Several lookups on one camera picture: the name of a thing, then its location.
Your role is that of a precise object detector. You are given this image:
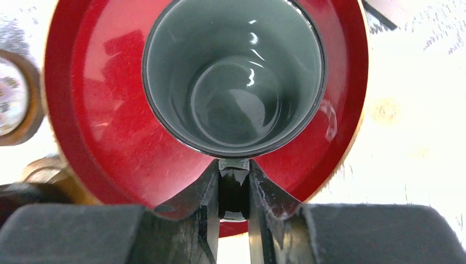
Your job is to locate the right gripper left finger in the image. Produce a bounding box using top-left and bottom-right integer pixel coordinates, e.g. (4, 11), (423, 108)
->
(1, 160), (219, 263)

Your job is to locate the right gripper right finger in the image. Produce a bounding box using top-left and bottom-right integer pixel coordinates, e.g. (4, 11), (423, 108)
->
(248, 161), (465, 263)

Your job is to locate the brown wooden coaster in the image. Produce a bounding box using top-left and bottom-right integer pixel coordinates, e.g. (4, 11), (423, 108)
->
(1, 49), (45, 146)
(21, 156), (101, 205)

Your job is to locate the dark green mug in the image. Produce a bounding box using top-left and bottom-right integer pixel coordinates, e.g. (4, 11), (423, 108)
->
(142, 0), (328, 222)

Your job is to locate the patterned mug orange inside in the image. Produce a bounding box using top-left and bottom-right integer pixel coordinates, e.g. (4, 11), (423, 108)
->
(1, 58), (29, 136)

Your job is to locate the red round tray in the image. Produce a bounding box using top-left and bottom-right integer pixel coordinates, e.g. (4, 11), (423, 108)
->
(43, 0), (369, 238)

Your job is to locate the floral tablecloth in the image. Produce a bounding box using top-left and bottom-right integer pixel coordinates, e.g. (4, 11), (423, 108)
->
(0, 0), (466, 264)

